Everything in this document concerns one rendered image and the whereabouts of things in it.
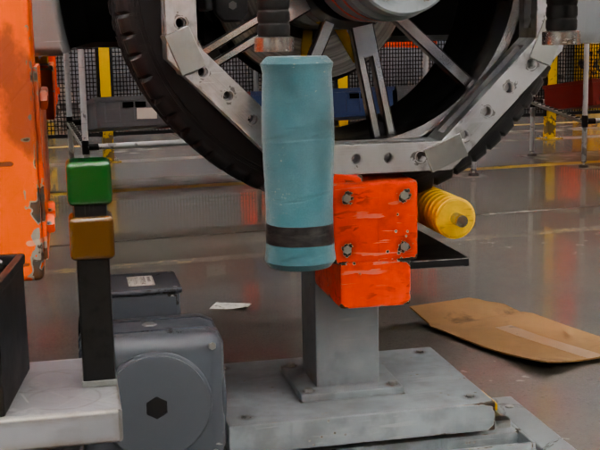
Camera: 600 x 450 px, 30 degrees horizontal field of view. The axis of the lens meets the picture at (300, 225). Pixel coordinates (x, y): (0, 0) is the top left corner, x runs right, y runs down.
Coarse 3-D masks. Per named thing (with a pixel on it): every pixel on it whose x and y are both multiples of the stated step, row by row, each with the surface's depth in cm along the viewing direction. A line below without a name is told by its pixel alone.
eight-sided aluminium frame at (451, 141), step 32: (192, 0) 139; (544, 0) 148; (192, 32) 139; (192, 64) 140; (512, 64) 149; (544, 64) 150; (480, 96) 149; (512, 96) 150; (256, 128) 143; (448, 128) 150; (480, 128) 150; (352, 160) 151; (384, 160) 148; (416, 160) 148; (448, 160) 149
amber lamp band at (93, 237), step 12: (72, 216) 100; (96, 216) 99; (108, 216) 99; (72, 228) 99; (84, 228) 99; (96, 228) 99; (108, 228) 99; (72, 240) 99; (84, 240) 99; (96, 240) 99; (108, 240) 99; (72, 252) 99; (84, 252) 99; (96, 252) 99; (108, 252) 100
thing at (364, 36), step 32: (320, 0) 157; (480, 0) 169; (512, 0) 157; (256, 32) 152; (320, 32) 153; (352, 32) 154; (416, 32) 156; (480, 32) 166; (512, 32) 157; (448, 64) 158; (480, 64) 160; (224, 96) 150; (384, 96) 157; (416, 96) 174; (448, 96) 162; (352, 128) 173; (384, 128) 158; (416, 128) 157
